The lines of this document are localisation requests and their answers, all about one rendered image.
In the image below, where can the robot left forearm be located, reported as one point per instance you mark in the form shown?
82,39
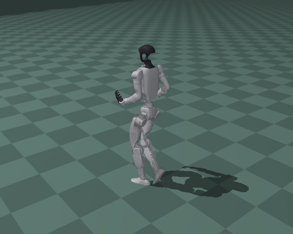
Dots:
130,100

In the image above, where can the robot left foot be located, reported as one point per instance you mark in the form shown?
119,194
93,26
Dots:
146,181

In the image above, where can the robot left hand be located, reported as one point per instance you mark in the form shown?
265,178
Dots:
120,99

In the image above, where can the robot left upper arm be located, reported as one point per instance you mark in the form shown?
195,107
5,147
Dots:
136,77

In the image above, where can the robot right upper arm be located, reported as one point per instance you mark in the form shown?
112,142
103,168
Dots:
163,79

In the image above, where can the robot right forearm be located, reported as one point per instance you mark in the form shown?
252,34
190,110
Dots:
160,93

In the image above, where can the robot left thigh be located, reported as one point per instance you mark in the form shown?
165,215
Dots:
135,130

